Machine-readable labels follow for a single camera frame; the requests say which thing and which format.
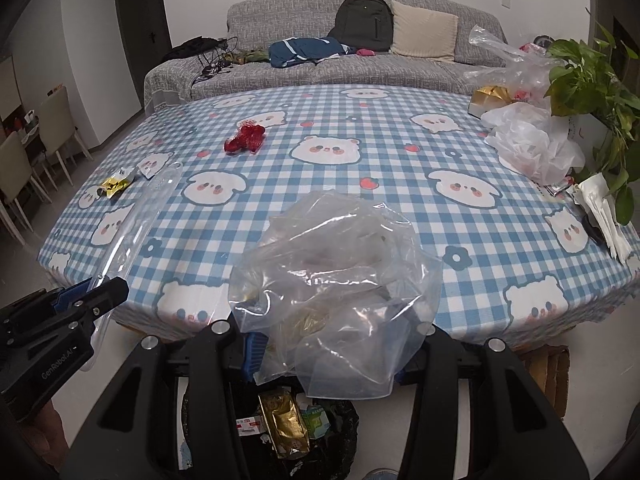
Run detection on gold paper bag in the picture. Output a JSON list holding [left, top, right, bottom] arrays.
[[257, 391, 311, 461]]

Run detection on potted green plant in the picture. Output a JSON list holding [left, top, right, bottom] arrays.
[[545, 22, 640, 226]]

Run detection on blue checked bear-print tablecloth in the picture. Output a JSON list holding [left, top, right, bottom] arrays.
[[37, 82, 640, 348]]

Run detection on blue jacket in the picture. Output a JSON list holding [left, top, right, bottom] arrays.
[[268, 37, 358, 68]]

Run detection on red crumpled wrapper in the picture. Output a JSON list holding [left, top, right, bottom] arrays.
[[223, 121, 266, 156]]

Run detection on green white carton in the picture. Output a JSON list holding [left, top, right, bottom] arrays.
[[302, 405, 331, 441]]

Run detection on black cables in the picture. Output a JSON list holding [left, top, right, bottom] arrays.
[[197, 35, 241, 81]]

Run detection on person's left hand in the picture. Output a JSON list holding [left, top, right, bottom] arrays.
[[24, 402, 71, 466]]

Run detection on yellow snack wrapper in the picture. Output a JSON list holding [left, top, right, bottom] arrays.
[[97, 167, 137, 200]]

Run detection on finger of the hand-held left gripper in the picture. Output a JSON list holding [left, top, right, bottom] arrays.
[[55, 276, 129, 333], [15, 279, 95, 323]]

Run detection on black clothing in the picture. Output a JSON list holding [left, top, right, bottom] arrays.
[[162, 36, 223, 61]]

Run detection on dark backpack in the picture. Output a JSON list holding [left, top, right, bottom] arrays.
[[327, 0, 394, 53]]

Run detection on dark door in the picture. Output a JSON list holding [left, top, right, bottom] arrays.
[[112, 0, 173, 111]]

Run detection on white paper napkins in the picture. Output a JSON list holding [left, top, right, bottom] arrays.
[[575, 172, 633, 263]]

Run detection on grey fabric sofa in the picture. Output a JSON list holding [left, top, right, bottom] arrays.
[[144, 0, 508, 111]]

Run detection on large clear plastic bag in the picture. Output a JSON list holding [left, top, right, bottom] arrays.
[[462, 25, 566, 106]]

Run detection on green camouflage cloth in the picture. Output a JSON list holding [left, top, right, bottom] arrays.
[[222, 47, 273, 66]]

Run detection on beige cushion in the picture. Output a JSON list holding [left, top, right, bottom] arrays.
[[389, 0, 459, 59]]

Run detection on gold gift box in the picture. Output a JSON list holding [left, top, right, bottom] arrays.
[[467, 85, 516, 116]]

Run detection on cardboard box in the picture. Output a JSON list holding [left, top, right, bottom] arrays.
[[520, 345, 571, 421]]

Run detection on white plastic bag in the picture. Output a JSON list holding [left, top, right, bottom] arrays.
[[482, 102, 586, 186]]

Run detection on beige dining chair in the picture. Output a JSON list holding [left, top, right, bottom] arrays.
[[37, 85, 93, 201], [0, 132, 51, 246]]

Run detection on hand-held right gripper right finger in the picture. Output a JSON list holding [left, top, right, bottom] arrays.
[[400, 322, 591, 480]]

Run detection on trash bin with black bag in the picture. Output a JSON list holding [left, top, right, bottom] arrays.
[[182, 380, 361, 480]]

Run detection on long clear plastic bag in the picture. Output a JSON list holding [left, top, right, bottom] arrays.
[[82, 160, 183, 371]]

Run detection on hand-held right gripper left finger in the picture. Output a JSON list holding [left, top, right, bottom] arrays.
[[57, 315, 271, 480]]

